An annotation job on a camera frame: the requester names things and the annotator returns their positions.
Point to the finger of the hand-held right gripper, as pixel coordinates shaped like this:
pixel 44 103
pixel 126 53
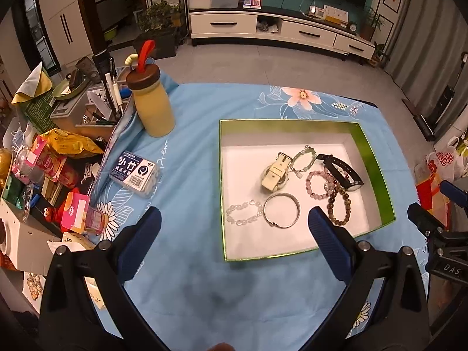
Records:
pixel 424 219
pixel 453 192

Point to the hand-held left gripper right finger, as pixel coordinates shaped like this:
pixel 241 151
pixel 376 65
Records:
pixel 329 245

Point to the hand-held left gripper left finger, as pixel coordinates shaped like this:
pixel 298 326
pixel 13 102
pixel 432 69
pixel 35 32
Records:
pixel 142 234

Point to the silver bangle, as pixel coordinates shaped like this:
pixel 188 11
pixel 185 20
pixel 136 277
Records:
pixel 298 210

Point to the black wristband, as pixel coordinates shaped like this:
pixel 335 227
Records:
pixel 345 175

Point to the green jewelry box tray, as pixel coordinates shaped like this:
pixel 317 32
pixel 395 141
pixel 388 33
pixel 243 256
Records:
pixel 252 241

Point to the person's left hand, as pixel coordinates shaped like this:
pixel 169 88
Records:
pixel 223 347

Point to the red yellow bag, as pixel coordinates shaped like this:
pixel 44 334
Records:
pixel 429 193

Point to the white red plastic bag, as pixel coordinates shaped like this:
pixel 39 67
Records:
pixel 448 161

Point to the clear toothpick box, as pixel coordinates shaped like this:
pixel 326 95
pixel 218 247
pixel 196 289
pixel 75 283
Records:
pixel 131 172

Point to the pink snack packet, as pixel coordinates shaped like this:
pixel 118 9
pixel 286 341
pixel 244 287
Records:
pixel 75 212

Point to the blue floral tablecloth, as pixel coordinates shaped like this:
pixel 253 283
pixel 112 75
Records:
pixel 190 175

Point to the red plush toy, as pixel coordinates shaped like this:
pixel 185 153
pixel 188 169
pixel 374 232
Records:
pixel 51 212

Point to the yellow snack bag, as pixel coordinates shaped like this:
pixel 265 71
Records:
pixel 69 142

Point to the yellow bottle brown lid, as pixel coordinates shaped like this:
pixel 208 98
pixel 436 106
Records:
pixel 153 109

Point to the grey utensil holder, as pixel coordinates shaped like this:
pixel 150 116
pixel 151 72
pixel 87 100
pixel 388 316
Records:
pixel 73 111

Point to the small potted plant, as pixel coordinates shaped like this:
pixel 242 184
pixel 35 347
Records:
pixel 378 56

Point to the green printed carton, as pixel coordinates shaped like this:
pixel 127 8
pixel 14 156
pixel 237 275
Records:
pixel 38 111

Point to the tall potted plant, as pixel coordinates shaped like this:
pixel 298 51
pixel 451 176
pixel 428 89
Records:
pixel 370 25

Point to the yellow cloth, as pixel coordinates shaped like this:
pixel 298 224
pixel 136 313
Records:
pixel 31 84

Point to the small alarm clock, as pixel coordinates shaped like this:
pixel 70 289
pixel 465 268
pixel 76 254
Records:
pixel 353 27

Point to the green basin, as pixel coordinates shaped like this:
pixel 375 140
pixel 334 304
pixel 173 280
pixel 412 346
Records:
pixel 110 33

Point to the large potted plant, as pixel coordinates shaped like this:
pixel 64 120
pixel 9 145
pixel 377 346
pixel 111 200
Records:
pixel 157 29

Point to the white yellow flat box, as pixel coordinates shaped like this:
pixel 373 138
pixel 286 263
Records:
pixel 334 14

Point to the white tv cabinet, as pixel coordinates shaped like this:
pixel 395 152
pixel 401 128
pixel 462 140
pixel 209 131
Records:
pixel 223 23

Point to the blue code stands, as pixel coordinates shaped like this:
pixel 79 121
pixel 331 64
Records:
pixel 252 1

